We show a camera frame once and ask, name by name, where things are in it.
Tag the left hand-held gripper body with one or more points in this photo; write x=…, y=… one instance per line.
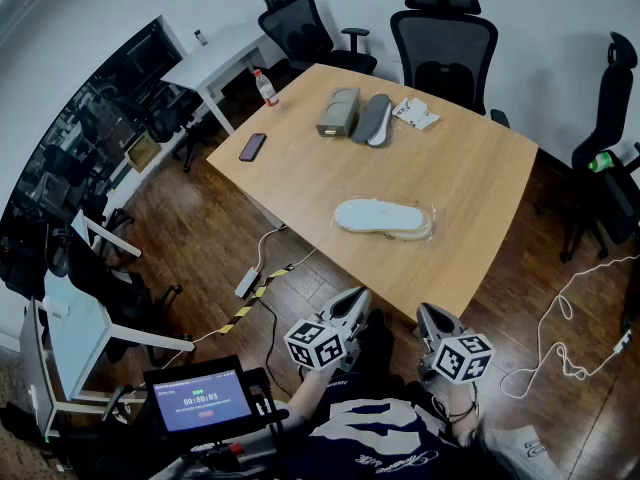
x=330, y=328

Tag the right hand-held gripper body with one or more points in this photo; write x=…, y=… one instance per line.
x=452, y=348

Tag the white slipper footwear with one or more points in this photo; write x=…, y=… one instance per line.
x=375, y=214
x=420, y=234

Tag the clear plastic bag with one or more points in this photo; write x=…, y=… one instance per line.
x=434, y=218

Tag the person's left forearm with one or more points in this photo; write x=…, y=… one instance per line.
x=301, y=400

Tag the person's right forearm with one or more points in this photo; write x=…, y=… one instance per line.
x=461, y=394

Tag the person's black trouser leg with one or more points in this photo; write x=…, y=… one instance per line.
x=375, y=340

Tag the black wrist band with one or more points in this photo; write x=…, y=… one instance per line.
x=465, y=410

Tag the yellow black striped tape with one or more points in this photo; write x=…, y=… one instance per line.
x=250, y=305

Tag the grey power strip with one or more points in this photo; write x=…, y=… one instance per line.
x=247, y=283

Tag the person's navy printed shirt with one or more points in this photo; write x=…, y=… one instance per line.
x=380, y=430

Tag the grey printed garment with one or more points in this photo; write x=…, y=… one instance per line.
x=520, y=453

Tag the black monitor with timer screen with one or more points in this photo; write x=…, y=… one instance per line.
x=200, y=398

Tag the white charger plug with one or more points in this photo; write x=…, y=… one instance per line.
x=623, y=342

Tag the black smartphone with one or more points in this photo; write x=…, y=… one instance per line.
x=252, y=147

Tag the grey slipper with white sole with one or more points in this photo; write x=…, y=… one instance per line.
x=382, y=133

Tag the grey cardboard box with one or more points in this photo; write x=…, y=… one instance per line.
x=337, y=113

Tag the black swivel chair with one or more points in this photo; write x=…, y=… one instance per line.
x=110, y=288

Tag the crumpled white printed wrapper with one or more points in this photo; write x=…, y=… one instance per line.
x=415, y=113

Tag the green bottle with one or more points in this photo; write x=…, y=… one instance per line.
x=600, y=162

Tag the clear bottle with red label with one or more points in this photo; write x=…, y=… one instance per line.
x=267, y=90

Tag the yellow cardboard box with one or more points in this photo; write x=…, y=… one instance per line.
x=142, y=153

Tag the black mesh office chair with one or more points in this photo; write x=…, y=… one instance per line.
x=442, y=48
x=610, y=118
x=300, y=28

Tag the white desk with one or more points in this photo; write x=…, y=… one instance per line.
x=220, y=60

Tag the black monitor mount rig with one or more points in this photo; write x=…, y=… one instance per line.
x=262, y=403

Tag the white frame table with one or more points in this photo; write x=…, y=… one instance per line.
x=80, y=328

